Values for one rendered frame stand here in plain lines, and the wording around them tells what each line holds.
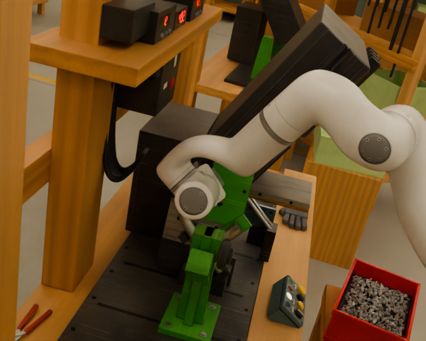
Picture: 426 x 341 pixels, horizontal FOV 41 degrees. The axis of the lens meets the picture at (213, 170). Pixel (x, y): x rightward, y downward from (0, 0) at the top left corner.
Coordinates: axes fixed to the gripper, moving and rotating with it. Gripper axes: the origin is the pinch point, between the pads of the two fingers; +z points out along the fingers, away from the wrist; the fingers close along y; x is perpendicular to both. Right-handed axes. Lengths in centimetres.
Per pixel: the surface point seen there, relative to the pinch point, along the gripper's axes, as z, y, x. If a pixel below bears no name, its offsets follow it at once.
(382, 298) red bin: 22, -59, -23
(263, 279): 12.1, -33.5, 3.6
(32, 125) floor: 281, 94, 147
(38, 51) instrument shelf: -39, 42, 10
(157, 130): 10.4, 19.7, 7.6
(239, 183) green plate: 2.5, -4.7, -6.1
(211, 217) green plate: 3.1, -8.9, 5.6
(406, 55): 253, -7, -117
